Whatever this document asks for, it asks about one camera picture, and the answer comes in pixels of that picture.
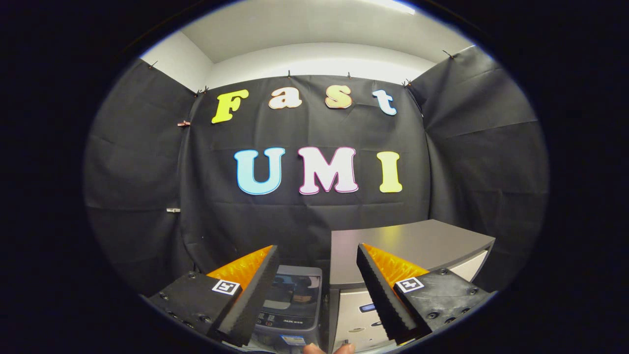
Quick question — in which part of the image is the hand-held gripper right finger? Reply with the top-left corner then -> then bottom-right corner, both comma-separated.
356,243 -> 493,345

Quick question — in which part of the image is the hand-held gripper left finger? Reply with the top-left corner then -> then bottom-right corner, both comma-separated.
147,245 -> 281,347

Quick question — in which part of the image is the grey washing machine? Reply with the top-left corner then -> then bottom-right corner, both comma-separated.
253,265 -> 325,351

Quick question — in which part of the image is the grey cabinet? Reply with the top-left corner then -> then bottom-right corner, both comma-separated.
327,219 -> 496,353

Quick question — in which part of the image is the black backdrop cloth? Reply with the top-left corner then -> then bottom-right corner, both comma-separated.
84,45 -> 548,295

